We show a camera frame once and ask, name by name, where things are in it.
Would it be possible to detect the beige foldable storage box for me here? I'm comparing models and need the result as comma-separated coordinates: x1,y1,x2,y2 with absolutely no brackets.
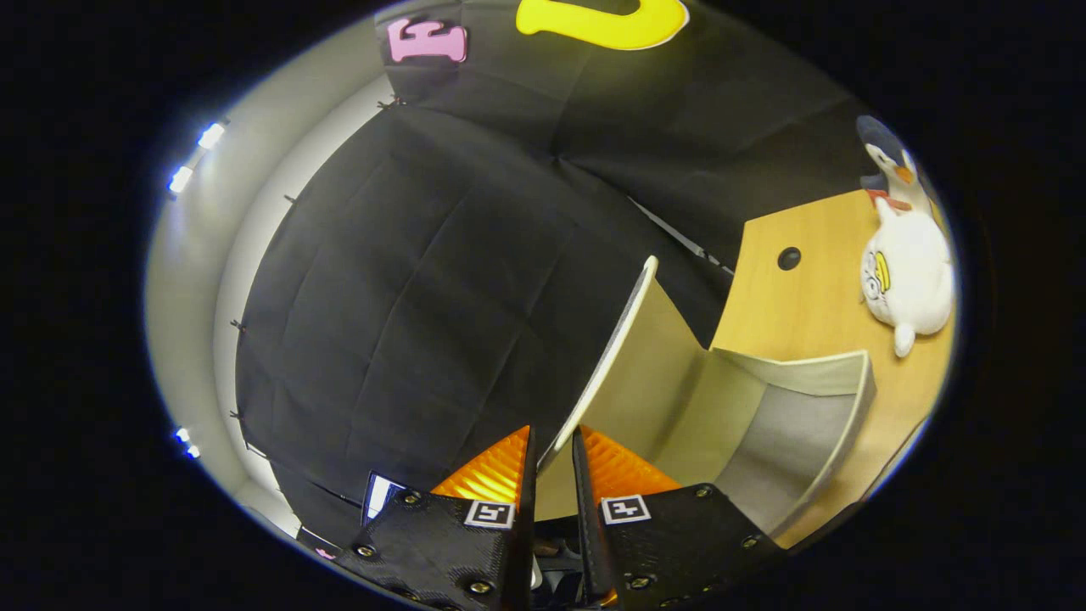
535,255,877,541

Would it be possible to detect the computer monitor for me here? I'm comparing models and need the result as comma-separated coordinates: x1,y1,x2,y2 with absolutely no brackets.
362,472,409,526

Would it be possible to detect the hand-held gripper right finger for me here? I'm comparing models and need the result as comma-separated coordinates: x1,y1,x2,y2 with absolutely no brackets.
572,425,790,611

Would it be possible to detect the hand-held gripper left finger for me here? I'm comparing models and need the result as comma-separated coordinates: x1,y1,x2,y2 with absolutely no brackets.
335,424,538,611

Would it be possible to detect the penguin plush toy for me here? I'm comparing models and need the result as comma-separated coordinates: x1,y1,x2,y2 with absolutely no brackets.
855,114,936,213

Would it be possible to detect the white round plush toy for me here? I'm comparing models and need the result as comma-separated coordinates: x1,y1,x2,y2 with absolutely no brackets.
859,195,957,359

